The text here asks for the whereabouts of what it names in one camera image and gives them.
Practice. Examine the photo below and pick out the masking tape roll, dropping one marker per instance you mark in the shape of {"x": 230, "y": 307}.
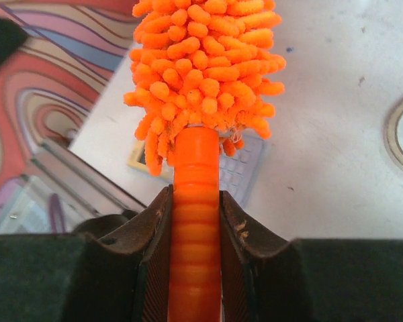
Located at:
{"x": 401, "y": 134}

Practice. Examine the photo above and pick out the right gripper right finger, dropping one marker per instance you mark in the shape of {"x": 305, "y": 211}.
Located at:
{"x": 267, "y": 278}

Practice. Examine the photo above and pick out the yellow blue calculator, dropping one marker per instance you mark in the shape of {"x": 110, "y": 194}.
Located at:
{"x": 237, "y": 173}

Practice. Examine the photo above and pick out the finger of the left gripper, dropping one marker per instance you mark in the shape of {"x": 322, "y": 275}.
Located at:
{"x": 12, "y": 38}

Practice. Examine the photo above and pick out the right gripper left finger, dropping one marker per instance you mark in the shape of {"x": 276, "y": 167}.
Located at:
{"x": 121, "y": 276}

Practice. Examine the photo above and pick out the orange microfiber duster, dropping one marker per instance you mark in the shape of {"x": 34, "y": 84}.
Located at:
{"x": 201, "y": 74}

